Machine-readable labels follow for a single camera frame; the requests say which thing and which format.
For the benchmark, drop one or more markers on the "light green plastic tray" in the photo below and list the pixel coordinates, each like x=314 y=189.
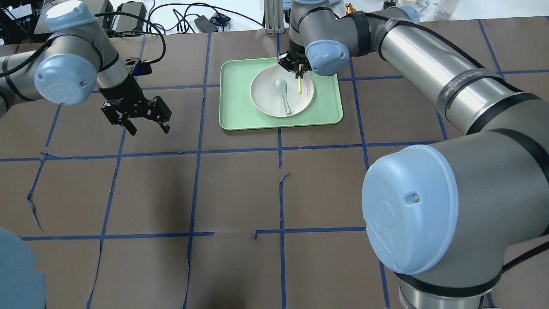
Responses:
x=238 y=112

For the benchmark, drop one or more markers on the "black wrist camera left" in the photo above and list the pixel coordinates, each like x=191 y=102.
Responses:
x=138 y=67

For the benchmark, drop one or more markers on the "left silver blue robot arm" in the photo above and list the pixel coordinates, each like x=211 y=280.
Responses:
x=77 y=58

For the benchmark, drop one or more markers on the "gold metal cylinder tool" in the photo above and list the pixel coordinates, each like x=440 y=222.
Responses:
x=349 y=8

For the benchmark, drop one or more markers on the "black power adapter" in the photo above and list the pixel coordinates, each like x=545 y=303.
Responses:
x=204 y=25

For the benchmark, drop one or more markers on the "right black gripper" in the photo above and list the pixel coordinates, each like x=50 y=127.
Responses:
x=290 y=62

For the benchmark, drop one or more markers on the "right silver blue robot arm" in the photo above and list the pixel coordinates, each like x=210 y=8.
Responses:
x=327 y=267

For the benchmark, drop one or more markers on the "pale green plastic spoon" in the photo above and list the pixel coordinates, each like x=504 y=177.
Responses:
x=281 y=87

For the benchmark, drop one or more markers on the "aluminium frame post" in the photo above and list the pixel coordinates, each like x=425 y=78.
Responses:
x=273 y=14

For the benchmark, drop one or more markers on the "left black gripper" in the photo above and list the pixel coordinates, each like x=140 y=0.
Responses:
x=125 y=93

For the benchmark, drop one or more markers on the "white round plate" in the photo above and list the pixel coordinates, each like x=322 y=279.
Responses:
x=267 y=99

